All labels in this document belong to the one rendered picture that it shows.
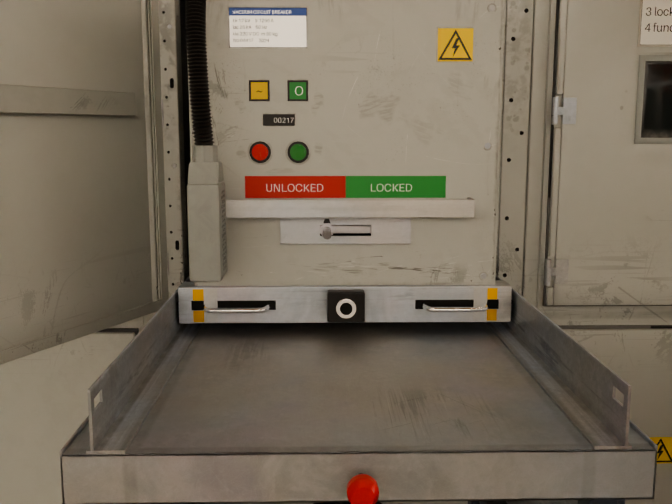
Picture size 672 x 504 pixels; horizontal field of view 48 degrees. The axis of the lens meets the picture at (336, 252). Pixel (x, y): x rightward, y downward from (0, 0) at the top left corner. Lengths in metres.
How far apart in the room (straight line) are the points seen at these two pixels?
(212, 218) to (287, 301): 0.20
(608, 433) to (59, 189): 0.89
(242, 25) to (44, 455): 0.91
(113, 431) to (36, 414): 0.72
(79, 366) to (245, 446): 0.76
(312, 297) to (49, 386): 0.59
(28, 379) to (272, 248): 0.59
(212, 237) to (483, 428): 0.48
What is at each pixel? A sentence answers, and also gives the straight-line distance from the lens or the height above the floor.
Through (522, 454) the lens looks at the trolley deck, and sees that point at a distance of 0.84.
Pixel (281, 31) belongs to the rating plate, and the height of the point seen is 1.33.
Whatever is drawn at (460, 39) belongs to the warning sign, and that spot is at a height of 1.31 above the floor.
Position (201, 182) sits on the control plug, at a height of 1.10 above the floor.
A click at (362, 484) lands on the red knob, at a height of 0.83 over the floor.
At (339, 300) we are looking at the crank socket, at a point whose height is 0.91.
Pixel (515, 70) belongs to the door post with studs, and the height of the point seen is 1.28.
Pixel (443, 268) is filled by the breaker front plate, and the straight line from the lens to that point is 1.24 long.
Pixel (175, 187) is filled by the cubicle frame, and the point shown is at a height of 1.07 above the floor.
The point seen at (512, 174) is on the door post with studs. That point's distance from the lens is 1.47.
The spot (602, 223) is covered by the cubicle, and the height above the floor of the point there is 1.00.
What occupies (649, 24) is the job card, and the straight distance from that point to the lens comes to 1.53.
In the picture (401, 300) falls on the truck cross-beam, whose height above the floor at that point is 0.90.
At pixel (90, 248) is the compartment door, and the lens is 1.35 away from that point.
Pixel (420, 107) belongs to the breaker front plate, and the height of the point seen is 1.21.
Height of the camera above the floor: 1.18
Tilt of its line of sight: 9 degrees down
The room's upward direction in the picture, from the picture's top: straight up
